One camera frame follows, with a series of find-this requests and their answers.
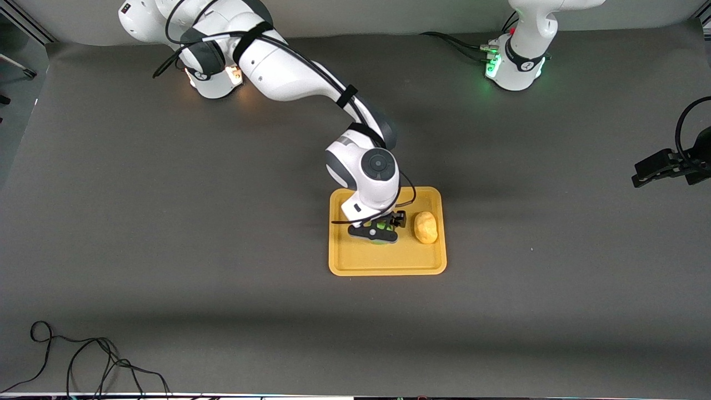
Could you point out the yellow plastic tray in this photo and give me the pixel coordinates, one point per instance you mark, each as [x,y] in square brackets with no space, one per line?
[355,258]

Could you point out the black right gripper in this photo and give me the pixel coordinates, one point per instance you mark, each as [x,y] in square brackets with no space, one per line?
[390,219]

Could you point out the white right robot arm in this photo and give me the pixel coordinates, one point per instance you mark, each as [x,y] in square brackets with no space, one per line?
[289,72]

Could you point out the aluminium frame profile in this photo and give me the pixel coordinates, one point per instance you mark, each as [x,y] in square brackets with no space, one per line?
[705,22]
[33,25]

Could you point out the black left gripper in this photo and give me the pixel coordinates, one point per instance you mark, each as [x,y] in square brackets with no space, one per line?
[684,164]

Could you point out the yellow potato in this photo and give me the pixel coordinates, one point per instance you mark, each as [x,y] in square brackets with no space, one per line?
[426,228]

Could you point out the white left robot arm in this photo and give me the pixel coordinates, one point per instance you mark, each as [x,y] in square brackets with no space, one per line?
[522,66]

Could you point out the dark grey table mat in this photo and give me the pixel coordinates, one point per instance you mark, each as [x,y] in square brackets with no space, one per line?
[166,194]

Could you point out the green apple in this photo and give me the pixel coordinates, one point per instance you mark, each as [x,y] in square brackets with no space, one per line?
[382,226]

